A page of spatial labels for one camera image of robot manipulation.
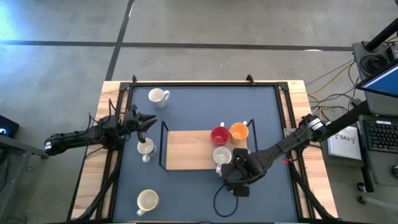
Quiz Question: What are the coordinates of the wooden shelf with black frame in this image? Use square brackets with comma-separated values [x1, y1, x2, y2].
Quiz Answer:
[158, 120, 261, 172]

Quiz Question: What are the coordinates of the black pole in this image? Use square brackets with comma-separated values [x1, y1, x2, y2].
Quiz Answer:
[364, 18, 398, 52]

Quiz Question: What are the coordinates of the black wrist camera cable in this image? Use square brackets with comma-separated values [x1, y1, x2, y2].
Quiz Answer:
[213, 183, 239, 218]

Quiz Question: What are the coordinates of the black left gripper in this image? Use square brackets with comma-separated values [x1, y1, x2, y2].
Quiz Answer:
[124, 105, 158, 144]

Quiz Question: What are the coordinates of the orange coffee mug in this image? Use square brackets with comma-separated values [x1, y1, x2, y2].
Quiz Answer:
[229, 120, 250, 144]

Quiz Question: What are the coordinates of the plain white coffee mug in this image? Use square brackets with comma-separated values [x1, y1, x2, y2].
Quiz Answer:
[148, 88, 171, 110]

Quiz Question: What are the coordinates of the black backlit keyboard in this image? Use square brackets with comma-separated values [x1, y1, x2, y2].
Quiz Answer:
[362, 119, 398, 154]

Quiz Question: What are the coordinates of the blue-grey table mat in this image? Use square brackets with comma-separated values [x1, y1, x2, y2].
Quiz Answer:
[112, 85, 299, 223]

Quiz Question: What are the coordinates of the laptop with blue screen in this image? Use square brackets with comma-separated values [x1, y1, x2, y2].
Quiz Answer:
[356, 60, 398, 99]

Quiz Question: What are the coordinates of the grey equipment cart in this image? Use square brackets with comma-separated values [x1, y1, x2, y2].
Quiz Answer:
[352, 40, 398, 116]

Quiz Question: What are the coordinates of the black aluminium table frame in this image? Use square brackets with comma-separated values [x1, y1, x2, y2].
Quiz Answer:
[67, 73, 338, 224]

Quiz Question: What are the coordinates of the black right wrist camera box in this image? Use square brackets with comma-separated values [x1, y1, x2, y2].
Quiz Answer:
[232, 185, 250, 197]

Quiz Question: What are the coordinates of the coiled black cable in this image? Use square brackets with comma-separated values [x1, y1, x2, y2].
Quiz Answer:
[359, 53, 389, 75]

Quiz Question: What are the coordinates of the black device with blue light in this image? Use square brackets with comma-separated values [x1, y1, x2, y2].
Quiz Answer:
[0, 114, 20, 139]

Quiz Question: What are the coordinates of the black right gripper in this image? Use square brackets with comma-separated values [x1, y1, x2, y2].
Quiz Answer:
[221, 148, 265, 190]

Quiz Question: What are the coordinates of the black diagonal support bar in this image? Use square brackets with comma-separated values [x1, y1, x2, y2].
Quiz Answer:
[325, 100, 371, 138]

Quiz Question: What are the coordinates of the white paper sheet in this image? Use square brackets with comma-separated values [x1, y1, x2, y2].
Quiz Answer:
[326, 125, 363, 161]

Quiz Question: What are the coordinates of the yellow-rimmed patterned coffee mug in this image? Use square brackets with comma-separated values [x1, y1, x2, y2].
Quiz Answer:
[136, 189, 160, 217]

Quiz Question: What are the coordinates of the yellow floor cable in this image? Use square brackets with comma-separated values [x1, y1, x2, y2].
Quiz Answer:
[306, 60, 355, 103]

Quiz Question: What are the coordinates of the grey side table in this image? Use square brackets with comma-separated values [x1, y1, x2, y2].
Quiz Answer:
[0, 133, 50, 224]

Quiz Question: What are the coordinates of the pale grey coffee mug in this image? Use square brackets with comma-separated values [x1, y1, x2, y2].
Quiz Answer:
[137, 137, 157, 163]
[213, 146, 233, 177]

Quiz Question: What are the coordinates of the red coffee mug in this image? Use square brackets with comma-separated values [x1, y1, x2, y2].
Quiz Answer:
[210, 122, 231, 147]

